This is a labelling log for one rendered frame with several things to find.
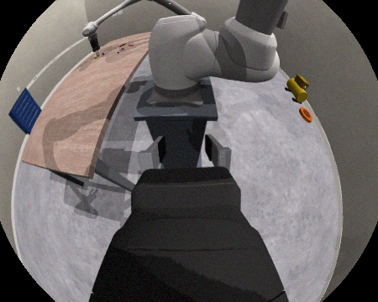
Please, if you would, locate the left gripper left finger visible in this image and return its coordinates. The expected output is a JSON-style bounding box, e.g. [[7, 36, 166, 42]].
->
[[138, 137, 166, 174]]

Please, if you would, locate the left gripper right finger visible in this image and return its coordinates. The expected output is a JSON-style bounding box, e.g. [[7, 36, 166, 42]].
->
[[205, 134, 232, 171]]

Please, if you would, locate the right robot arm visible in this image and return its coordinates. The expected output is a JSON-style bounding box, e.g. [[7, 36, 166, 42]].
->
[[82, 0, 206, 37]]

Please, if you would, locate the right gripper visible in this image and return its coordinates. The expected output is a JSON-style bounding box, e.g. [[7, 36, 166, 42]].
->
[[88, 34, 101, 56]]

